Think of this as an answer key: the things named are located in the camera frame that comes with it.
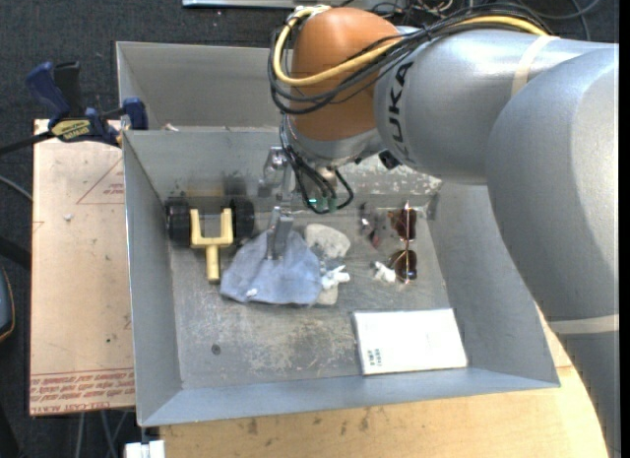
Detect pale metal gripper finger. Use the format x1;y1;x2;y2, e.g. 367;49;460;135
267;206;283;249
271;217;295;261

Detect blue-grey cloth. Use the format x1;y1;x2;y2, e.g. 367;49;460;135
220;229;324;307

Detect pale grey stone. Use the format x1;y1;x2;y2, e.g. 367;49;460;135
303;223;352;258

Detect small white toy figure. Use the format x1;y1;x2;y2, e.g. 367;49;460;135
319;263;351;291

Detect small grey toy animal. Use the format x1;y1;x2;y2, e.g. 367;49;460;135
357;203;393;250

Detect grey metal bin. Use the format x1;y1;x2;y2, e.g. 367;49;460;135
115;40;562;427

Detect small white plastic piece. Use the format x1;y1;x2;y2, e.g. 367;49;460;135
370;260;398;284

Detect brown-lens sunglasses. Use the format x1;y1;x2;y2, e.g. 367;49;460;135
386;201;420;285

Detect white flat box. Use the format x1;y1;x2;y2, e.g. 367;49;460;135
351;307;469;377

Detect brown cardboard board red print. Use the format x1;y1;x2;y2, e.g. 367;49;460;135
29;118;137;417

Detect black roller with cream handle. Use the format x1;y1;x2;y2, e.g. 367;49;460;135
164;194;256;284

